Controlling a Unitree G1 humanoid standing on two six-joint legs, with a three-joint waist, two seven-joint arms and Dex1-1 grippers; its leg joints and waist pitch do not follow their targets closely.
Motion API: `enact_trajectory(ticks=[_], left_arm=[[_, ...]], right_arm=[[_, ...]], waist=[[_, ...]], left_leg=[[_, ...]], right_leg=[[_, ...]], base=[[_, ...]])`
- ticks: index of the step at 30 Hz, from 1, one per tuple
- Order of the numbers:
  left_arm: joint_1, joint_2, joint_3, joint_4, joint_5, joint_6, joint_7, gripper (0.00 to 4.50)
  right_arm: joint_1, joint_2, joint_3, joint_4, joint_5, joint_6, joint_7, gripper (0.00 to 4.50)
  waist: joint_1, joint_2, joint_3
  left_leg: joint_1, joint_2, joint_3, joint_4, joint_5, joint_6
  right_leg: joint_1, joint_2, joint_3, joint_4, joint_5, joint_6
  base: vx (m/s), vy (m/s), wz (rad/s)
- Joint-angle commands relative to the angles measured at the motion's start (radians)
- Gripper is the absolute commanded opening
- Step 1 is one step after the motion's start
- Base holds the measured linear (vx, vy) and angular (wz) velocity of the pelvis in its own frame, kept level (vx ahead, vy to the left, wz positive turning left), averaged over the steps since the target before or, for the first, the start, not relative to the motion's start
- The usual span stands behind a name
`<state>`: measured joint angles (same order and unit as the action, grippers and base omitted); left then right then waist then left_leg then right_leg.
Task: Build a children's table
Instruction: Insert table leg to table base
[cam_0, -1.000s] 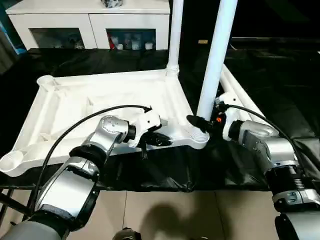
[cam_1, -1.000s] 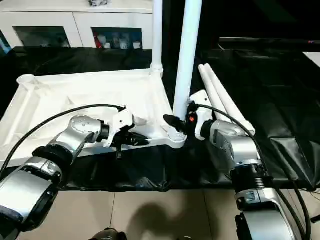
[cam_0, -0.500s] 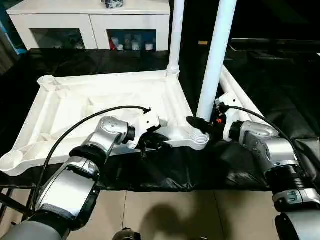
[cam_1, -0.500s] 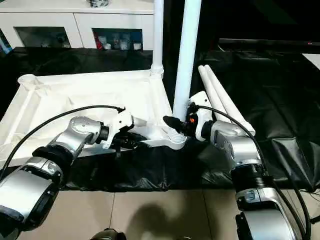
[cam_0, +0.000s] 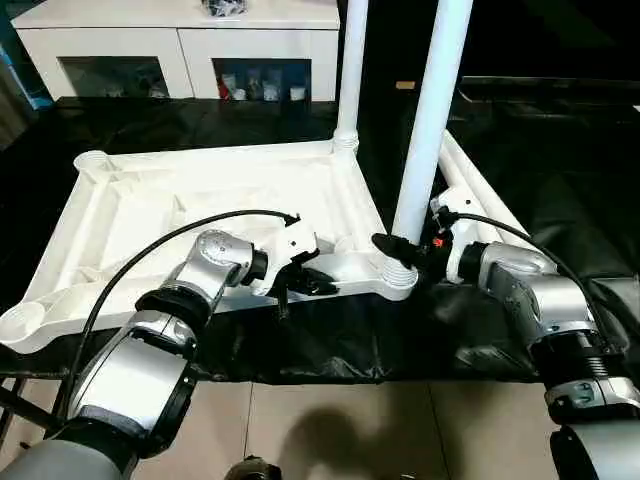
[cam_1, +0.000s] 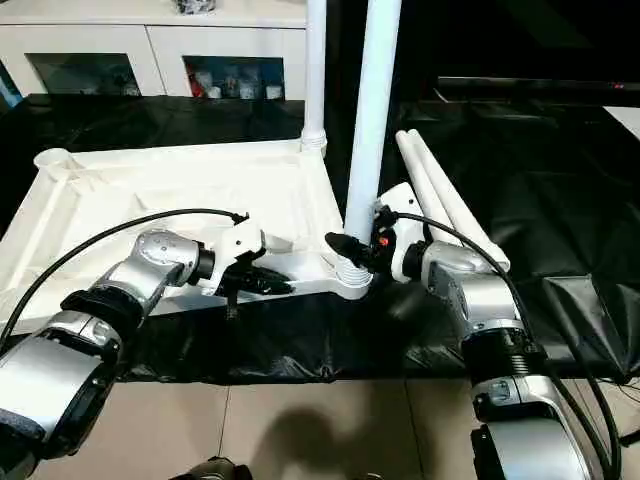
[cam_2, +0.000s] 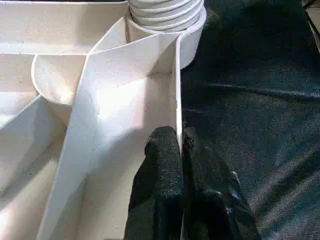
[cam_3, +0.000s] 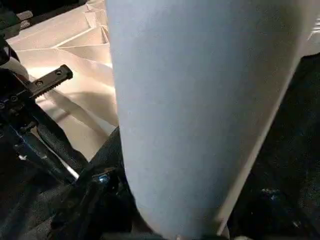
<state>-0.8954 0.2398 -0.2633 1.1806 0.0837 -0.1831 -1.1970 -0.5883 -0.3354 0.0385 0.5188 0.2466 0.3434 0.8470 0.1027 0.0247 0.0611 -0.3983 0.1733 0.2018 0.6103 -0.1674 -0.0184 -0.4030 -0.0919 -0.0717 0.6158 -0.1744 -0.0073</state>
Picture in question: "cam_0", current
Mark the white plastic table top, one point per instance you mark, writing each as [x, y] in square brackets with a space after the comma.
[175, 200]

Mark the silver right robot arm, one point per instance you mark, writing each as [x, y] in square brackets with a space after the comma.
[550, 300]

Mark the small tan box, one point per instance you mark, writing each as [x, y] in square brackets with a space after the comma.
[405, 85]

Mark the small white box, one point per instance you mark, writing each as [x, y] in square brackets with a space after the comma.
[297, 94]

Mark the white bottle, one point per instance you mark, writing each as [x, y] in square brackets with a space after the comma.
[272, 90]

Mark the dark rounded robot part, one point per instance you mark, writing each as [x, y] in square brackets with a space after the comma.
[255, 469]

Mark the black mat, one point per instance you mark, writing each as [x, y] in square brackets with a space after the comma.
[150, 120]

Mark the white cabinet with glass doors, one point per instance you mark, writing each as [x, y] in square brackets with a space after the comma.
[175, 45]

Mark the grey robot torso cover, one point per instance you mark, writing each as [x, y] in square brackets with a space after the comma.
[60, 462]

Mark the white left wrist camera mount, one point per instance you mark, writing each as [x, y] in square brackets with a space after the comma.
[290, 240]

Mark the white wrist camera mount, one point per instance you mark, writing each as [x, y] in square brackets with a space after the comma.
[460, 210]
[290, 240]

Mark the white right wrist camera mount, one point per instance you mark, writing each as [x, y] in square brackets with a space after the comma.
[460, 210]

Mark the black metal stand frame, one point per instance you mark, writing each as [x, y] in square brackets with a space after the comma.
[25, 395]

